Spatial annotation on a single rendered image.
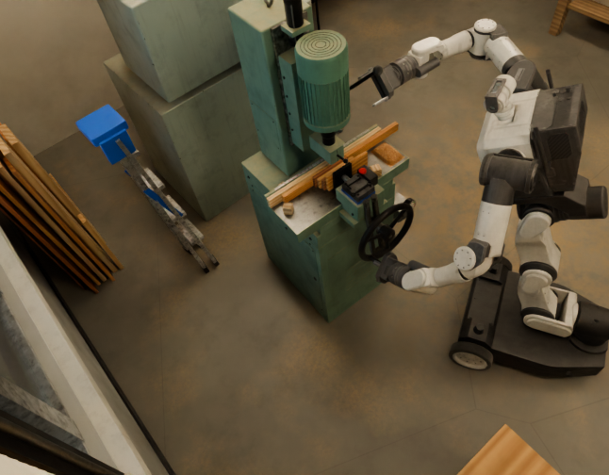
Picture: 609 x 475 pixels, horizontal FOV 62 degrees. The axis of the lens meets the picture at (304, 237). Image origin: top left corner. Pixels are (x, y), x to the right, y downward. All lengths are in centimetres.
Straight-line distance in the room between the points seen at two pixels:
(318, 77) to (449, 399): 164
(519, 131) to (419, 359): 139
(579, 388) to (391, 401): 88
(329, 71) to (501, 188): 65
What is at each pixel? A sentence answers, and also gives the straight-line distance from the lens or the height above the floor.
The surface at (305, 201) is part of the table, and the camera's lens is 206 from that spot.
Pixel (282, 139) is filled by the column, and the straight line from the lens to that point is 213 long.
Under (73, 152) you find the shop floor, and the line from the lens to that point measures 414.
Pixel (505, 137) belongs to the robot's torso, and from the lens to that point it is 169.
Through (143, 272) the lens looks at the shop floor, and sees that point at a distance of 318.
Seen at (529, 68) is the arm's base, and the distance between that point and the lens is 191.
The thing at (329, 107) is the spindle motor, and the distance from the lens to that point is 181.
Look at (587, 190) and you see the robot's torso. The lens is 198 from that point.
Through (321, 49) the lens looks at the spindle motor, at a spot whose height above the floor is 150.
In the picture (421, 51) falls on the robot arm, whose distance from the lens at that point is 196.
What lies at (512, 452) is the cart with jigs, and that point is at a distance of 206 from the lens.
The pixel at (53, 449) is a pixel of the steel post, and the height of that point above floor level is 162.
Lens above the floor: 248
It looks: 54 degrees down
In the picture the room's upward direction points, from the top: 10 degrees counter-clockwise
